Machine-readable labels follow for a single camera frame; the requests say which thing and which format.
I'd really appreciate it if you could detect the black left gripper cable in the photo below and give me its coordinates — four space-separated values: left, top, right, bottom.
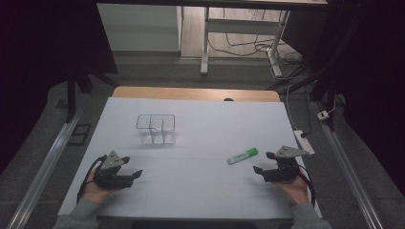
75 155 108 204

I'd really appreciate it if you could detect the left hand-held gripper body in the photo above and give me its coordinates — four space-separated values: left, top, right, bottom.
94 150 135 191

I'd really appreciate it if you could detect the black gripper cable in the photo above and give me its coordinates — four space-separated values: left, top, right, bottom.
298 164 317 208
75 155 108 204

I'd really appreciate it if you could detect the white desk frame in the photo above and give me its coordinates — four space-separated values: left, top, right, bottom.
200 6 291 78

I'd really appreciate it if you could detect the black frame on floor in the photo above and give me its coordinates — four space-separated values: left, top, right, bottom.
67 123 93 146

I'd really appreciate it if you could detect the white power strip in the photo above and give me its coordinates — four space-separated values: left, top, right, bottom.
293 129 316 156

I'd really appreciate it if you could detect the tangle of floor cables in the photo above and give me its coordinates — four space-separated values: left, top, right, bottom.
207 8 304 80

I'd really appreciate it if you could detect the clear acrylic pen holder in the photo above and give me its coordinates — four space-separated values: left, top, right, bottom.
136 114 177 146

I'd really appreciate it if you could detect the person's left hand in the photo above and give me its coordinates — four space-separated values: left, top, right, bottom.
83 169 121 205

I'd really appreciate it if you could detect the white table cover sheet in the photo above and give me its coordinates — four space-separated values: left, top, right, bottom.
57 96 323 220

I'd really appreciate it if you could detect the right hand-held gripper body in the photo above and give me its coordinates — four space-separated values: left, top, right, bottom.
263 145 310 184

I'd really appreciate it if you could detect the aluminium rail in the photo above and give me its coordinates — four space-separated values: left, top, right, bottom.
310 100 385 229
6 94 89 229

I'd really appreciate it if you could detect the person's right hand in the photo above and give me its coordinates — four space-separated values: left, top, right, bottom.
273 173 310 206

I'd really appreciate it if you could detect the dark curtain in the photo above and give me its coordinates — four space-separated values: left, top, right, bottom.
0 0 118 175
281 0 405 195

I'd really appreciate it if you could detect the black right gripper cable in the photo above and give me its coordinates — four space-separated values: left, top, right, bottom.
298 164 317 208

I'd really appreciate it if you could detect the green highlighter pen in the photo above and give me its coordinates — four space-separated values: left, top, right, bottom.
226 147 259 166

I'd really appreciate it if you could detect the white cabinet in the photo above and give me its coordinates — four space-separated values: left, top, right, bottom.
96 3 183 52

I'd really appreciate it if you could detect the black stand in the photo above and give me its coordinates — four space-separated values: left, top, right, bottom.
64 61 119 124

